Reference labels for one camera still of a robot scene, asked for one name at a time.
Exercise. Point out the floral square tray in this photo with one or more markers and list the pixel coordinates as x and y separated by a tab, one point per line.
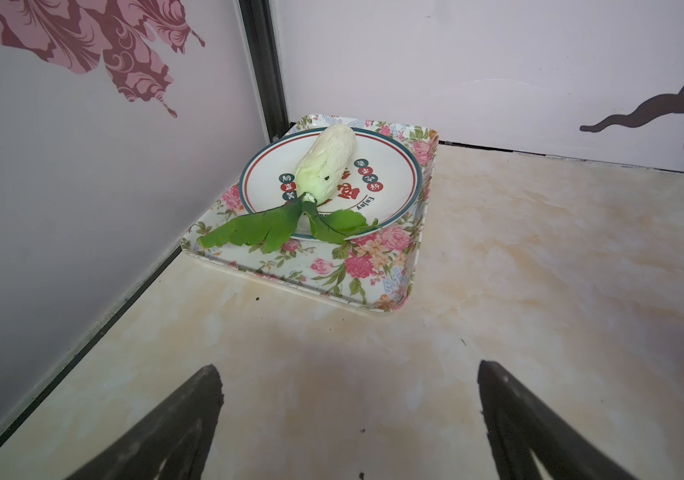
361	246

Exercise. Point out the white patterned plate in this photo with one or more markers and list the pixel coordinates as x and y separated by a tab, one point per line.
382	180

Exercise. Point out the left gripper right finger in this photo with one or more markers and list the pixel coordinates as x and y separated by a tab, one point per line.
523	433

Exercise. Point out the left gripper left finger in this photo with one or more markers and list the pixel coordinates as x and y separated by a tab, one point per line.
172	441

